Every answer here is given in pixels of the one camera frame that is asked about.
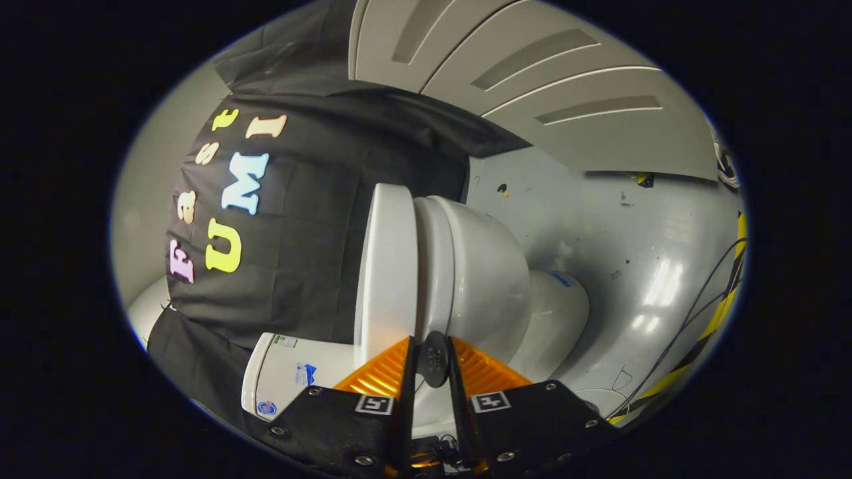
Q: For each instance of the white drawer cabinet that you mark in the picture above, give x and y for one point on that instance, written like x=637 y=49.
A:
x=532 y=73

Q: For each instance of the yellow black floor tape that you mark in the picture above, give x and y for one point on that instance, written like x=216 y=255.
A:
x=712 y=326

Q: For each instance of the white ceramic toilet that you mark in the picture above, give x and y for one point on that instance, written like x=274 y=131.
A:
x=486 y=273

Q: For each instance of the black backdrop cloth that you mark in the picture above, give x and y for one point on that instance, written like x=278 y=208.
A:
x=306 y=219

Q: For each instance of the white toilet lid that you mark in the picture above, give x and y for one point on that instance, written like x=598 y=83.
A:
x=386 y=266

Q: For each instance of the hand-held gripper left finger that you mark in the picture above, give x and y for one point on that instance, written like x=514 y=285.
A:
x=339 y=432

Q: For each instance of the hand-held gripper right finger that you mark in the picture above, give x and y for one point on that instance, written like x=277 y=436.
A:
x=532 y=426

